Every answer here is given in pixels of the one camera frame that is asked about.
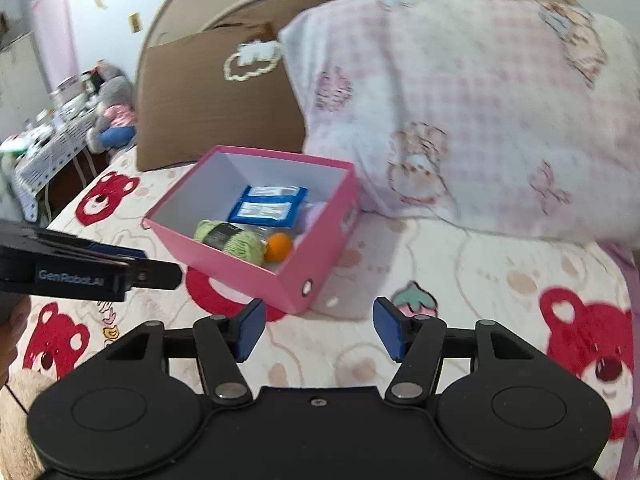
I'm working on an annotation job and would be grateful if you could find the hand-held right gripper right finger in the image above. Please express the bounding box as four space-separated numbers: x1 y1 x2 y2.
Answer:
374 296 538 403

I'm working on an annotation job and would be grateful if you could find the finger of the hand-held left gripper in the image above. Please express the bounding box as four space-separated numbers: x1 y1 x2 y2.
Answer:
90 242 148 261
122 258 183 291

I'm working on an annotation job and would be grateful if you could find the beige fuzzy cloth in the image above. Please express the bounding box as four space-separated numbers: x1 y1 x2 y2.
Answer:
0 370 56 480

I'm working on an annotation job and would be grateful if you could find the pink checked pillow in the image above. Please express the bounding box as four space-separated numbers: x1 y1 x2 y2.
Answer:
277 0 640 251

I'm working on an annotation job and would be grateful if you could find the green yarn ball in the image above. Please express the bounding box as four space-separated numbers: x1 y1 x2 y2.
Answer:
193 219 265 266

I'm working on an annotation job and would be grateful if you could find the pink cardboard box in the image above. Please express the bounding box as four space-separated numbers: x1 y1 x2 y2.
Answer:
143 145 359 316

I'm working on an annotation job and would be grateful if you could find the orange makeup sponge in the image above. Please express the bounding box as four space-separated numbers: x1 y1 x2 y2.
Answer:
263 232 294 263

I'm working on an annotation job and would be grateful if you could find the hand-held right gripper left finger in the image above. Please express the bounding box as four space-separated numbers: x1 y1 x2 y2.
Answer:
106 297 267 406

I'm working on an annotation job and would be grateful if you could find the purple plush bear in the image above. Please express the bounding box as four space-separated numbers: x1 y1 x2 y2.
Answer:
295 201 328 233

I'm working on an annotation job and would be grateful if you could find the blue wipes packet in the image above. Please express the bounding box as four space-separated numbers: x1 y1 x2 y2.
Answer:
227 185 308 227

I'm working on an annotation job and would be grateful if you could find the table with starred white cloth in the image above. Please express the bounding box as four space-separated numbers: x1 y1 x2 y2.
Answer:
0 110 98 223

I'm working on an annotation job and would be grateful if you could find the brown pillow with cloud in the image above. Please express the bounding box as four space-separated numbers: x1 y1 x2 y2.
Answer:
136 22 306 172

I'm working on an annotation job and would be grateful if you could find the red bear printed blanket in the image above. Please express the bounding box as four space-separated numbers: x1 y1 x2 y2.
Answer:
0 147 640 480

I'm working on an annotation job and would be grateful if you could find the person's left hand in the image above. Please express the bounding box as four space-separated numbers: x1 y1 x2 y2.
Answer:
0 296 31 386

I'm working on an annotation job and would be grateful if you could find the grey plush toy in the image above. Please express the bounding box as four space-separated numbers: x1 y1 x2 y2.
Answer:
85 60 138 153

